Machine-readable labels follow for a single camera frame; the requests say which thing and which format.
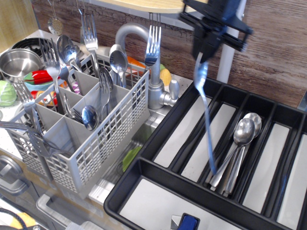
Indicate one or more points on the black stove burner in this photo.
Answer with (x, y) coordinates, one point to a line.
(32, 44)

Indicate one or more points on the steel cooking pot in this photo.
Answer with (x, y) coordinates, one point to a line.
(15, 64)

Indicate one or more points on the grey plastic cutlery basket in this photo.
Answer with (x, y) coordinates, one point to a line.
(87, 154)

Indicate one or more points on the steel fork lying front left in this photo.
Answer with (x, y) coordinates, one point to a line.
(42, 146)

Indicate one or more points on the large steel fork left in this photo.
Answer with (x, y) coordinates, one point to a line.
(51, 61)

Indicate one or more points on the small steel fork centre basket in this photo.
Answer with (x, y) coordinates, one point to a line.
(106, 86)

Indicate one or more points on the light wooden round shelf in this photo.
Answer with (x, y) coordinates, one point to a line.
(156, 6)

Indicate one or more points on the steel spoon pair rear basket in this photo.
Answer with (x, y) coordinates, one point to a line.
(119, 63)

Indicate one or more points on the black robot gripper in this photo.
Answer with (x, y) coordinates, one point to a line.
(214, 23)

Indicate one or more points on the orange toy carrot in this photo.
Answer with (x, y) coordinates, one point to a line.
(135, 62)

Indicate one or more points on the steel spoon upper left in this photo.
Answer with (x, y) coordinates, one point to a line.
(67, 51)

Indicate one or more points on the steel spoon front basket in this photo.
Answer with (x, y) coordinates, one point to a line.
(90, 117)

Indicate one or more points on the teal toy bowl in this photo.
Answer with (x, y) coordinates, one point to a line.
(39, 87)

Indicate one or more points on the grey metal faucet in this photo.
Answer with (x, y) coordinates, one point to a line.
(157, 96)

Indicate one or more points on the steel fork far left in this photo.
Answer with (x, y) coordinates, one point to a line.
(25, 97)

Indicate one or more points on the red toy pepper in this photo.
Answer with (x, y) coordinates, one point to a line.
(39, 77)

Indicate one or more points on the steel spoon in tray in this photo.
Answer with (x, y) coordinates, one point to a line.
(236, 148)
(238, 156)

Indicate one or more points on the black cutlery tray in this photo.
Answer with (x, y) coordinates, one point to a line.
(170, 176)

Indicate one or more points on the blue object bottom edge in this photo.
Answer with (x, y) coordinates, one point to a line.
(188, 222)

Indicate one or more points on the green toy cabbage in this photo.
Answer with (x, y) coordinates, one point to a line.
(7, 93)

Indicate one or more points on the steel fork rear basket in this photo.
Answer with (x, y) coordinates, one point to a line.
(90, 39)

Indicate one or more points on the rear steel spoon in tray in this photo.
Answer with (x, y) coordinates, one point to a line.
(238, 156)

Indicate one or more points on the green toy in sink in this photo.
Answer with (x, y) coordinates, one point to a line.
(129, 157)

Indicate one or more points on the tall steel fork by faucet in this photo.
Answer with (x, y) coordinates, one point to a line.
(153, 46)

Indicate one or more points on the yellow toy corn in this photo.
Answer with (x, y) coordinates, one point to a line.
(165, 76)

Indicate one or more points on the big steel spoon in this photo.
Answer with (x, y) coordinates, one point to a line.
(199, 78)

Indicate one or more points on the hanging steel skimmer ladle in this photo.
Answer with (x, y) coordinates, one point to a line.
(55, 26)

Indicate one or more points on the front steel spoon in tray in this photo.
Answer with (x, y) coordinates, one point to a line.
(236, 148)

